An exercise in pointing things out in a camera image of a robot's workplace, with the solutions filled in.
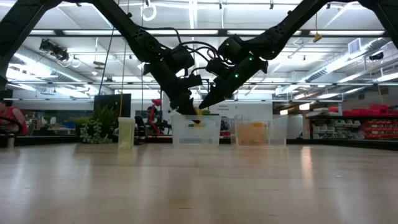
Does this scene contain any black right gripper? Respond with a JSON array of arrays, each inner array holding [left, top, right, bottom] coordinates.
[[198, 55, 269, 110]]

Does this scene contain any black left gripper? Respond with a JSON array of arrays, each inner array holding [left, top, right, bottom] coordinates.
[[149, 58, 201, 125]]

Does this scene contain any small amber pill bottle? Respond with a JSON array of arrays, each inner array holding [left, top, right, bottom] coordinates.
[[193, 107, 203, 128]]

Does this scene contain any small pale pill bottle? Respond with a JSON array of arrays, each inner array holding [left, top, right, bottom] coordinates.
[[118, 116, 136, 151]]

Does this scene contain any clear plastic bin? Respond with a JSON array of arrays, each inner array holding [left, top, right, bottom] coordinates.
[[234, 114, 287, 147], [172, 114, 222, 147]]

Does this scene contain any red articulated stand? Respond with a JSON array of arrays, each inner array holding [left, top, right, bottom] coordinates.
[[150, 98, 163, 135]]

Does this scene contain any black monitor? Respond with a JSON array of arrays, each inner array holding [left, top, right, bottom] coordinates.
[[94, 93, 132, 118]]

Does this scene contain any artificial green succulent plant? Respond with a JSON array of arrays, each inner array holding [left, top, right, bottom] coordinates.
[[79, 104, 121, 145]]

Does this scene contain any yellow hanging pendant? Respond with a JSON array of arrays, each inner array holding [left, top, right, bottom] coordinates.
[[313, 12, 323, 44]]

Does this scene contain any shelf with red bins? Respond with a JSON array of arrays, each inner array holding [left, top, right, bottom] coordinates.
[[306, 104, 398, 141]]

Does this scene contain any person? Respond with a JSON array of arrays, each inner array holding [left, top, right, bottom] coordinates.
[[0, 98, 30, 137]]

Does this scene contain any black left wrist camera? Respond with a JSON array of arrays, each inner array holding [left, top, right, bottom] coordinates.
[[178, 73, 203, 90]]

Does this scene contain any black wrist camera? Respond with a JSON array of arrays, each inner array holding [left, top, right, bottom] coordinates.
[[178, 73, 203, 90], [205, 58, 230, 78]]

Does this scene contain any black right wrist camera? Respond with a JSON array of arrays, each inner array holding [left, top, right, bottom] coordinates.
[[205, 58, 230, 78]]

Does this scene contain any white hanging ring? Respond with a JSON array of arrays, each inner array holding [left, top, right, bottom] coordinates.
[[140, 1, 157, 22]]

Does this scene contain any black hanging camera rig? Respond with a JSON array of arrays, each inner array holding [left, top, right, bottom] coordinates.
[[39, 39, 71, 62]]

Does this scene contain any black aluminium table frame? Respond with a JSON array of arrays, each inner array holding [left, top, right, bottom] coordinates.
[[0, 134, 398, 151]]

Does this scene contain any black curved hose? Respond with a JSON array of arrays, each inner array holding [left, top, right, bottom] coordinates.
[[0, 114, 24, 138]]

